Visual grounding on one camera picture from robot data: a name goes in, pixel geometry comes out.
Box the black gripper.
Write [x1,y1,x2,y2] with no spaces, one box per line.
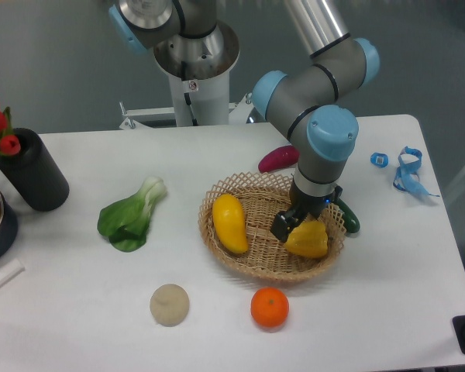
[270,181,343,243]

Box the yellow bell pepper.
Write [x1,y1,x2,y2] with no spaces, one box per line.
[284,220,329,259]

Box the woven wicker basket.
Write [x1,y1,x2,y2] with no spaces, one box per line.
[198,172,346,283]

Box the orange tangerine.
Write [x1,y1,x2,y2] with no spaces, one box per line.
[250,287,290,328]

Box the beige steamed bun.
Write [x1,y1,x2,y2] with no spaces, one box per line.
[150,284,190,327]

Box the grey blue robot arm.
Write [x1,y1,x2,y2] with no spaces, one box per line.
[108,1,380,242]

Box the yellow mango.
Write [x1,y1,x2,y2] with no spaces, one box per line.
[212,194,249,254]

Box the purple sweet potato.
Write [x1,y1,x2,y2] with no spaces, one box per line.
[257,145,299,173]

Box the green cucumber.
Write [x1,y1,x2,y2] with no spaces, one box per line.
[336,199,360,235]

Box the blue crumpled ribbon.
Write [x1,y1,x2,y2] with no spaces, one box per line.
[392,146,440,199]

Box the green bok choy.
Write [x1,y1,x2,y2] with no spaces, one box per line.
[97,177,167,253]

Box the black cylindrical vase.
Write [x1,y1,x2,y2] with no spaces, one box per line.
[0,128,70,212]

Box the white plastic bar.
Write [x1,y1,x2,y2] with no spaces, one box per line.
[0,259,25,288]

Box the black pedestal cable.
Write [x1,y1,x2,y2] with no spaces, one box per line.
[179,61,199,127]

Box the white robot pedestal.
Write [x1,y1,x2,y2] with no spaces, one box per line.
[119,21,257,129]

